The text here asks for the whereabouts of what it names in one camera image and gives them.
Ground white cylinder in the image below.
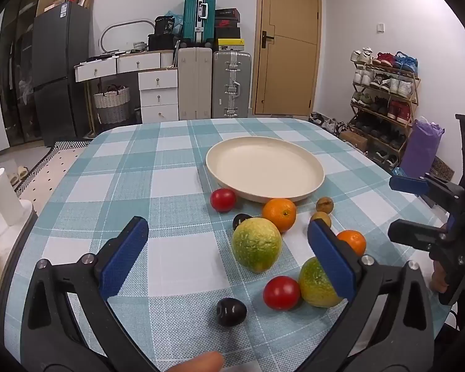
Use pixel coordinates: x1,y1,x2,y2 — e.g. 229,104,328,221
0,168,24,226

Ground silver suitcase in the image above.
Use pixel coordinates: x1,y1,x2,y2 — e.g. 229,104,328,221
212,51,252,119

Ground red tomato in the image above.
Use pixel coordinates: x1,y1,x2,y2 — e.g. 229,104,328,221
263,275,302,311
210,188,237,213

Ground brown patterned mat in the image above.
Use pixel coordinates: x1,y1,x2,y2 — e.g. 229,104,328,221
430,157,456,181

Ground yellow black shoe box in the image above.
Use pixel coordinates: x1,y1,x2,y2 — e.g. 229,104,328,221
216,39,244,52

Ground dark purple plum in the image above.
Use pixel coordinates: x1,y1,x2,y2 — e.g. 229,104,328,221
232,213,253,230
216,298,247,327

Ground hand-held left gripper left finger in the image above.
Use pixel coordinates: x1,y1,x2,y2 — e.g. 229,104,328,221
21,216,159,372

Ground white dresser with drawers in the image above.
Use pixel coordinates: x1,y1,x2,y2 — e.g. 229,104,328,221
74,50,179,125

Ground large orange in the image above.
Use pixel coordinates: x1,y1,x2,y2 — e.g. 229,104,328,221
262,198,297,233

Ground wooden door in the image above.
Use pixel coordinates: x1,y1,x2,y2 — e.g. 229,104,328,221
253,0,321,117

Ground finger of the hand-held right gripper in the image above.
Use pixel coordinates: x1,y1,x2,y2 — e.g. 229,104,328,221
387,219,448,250
389,167,465,202

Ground green yellow citrus fruit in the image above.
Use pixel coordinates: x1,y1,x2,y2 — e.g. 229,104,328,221
232,217,283,272

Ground pair of slippers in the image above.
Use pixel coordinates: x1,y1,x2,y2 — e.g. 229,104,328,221
8,165,32,184

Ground pile of shoes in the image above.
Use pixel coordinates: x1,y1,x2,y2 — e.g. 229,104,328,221
308,112,347,134

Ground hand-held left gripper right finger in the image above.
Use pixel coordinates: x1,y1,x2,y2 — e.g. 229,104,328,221
307,219,436,372

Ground patterned rug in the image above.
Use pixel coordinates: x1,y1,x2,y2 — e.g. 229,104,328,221
15,139,91,198

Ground purple bag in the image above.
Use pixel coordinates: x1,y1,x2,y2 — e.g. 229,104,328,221
401,116,445,177

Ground woven laundry basket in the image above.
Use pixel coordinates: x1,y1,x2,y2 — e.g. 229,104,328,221
93,85,131,125

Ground person's right hand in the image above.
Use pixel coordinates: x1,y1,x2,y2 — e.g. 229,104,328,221
429,258,450,294

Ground person's left hand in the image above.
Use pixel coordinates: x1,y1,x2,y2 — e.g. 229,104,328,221
166,351,224,372

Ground beige suitcase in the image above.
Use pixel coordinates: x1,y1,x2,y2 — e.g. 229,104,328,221
177,47,213,121

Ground black printed bag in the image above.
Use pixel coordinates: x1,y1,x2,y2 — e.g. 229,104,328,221
155,15,175,35

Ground wooden shoe rack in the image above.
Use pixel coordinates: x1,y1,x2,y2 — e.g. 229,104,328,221
349,48,421,171

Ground dark glass cabinet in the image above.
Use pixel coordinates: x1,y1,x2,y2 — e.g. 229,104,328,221
0,0,37,148

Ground small cardboard box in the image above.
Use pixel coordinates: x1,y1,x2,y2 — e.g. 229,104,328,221
339,130,369,152

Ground oval mirror frame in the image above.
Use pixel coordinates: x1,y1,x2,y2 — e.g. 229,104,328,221
100,19,156,53

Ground cream round plate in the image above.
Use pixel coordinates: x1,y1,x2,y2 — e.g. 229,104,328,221
205,136,326,203

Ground rows of shoes on rack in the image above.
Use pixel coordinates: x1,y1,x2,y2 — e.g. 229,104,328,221
351,47,419,165

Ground red black shoe box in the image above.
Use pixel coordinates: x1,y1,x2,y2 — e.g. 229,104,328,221
215,21,241,39

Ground small orange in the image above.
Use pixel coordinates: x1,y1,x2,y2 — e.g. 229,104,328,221
336,230,367,257

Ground dark grey fridge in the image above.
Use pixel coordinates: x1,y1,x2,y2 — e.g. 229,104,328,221
32,1,91,148

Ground teal suitcase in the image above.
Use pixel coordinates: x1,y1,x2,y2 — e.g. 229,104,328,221
184,0,216,45

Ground black storage box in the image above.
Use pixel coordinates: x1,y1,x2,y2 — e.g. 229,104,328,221
147,34,179,51

